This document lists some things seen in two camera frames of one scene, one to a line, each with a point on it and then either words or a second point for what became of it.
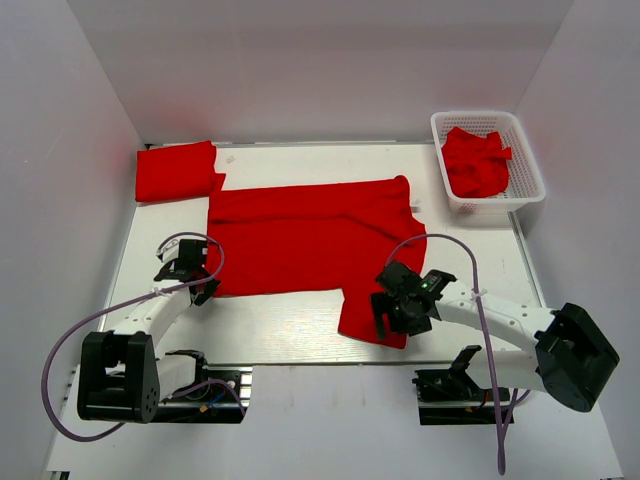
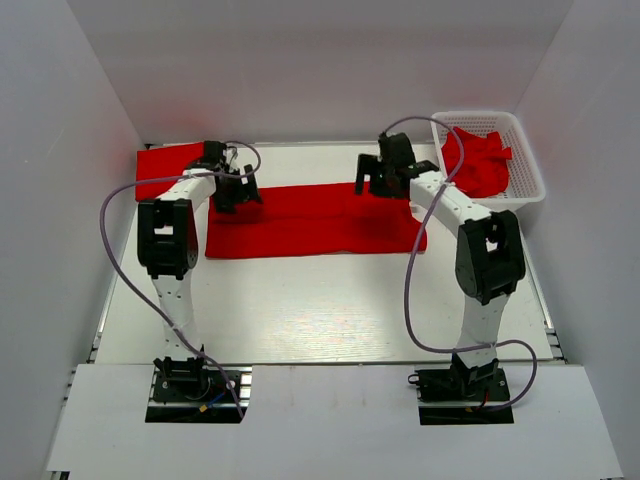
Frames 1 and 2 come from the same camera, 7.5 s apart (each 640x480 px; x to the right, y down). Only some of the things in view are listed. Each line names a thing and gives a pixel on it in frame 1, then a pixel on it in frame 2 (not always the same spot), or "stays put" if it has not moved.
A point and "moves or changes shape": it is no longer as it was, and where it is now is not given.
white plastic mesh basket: x=524 y=186 stays put
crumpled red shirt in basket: x=478 y=166 stays put
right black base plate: x=453 y=397 stays put
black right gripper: x=382 y=303 -> x=370 y=165
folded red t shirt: x=179 y=172 stays put
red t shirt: x=317 y=236 moves or changes shape
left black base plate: x=220 y=395 stays put
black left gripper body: x=210 y=286 -> x=234 y=193
